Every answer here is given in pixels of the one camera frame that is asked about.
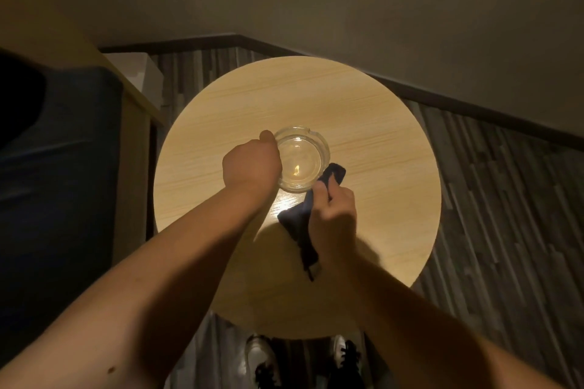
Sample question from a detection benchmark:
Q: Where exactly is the person's right hand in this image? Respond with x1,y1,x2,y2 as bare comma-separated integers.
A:
308,174,357,266

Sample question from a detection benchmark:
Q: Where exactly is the white box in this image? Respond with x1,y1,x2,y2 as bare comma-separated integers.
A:
104,52,164,110

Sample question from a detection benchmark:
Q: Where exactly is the person's left forearm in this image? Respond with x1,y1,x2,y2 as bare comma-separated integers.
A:
0,181,280,389

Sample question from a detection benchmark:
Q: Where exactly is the dark blue cloth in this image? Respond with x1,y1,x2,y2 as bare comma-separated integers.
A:
277,163,347,282

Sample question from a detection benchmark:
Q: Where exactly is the person's shoe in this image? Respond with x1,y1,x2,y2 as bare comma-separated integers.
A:
245,335,281,389
332,335,366,389

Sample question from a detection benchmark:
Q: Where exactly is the round wooden table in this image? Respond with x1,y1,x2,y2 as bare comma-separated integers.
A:
153,56,442,340

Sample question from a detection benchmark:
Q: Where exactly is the clear glass ashtray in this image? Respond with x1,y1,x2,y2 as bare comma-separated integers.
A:
274,126,331,194

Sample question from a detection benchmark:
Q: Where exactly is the person's left hand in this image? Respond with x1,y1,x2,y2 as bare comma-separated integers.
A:
222,130,283,193

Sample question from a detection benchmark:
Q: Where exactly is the wooden sofa frame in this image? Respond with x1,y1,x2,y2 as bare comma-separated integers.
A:
0,0,166,266

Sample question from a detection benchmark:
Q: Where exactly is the person's left shoe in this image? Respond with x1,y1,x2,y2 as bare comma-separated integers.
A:
245,335,281,389

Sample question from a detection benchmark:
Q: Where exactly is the person's right forearm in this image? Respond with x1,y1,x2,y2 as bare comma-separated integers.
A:
319,247,566,389

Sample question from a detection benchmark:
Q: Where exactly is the person's right shoe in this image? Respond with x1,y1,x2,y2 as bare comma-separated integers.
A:
332,335,366,389

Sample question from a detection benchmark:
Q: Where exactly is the dark blue sofa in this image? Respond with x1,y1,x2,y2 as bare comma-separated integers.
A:
0,49,124,369

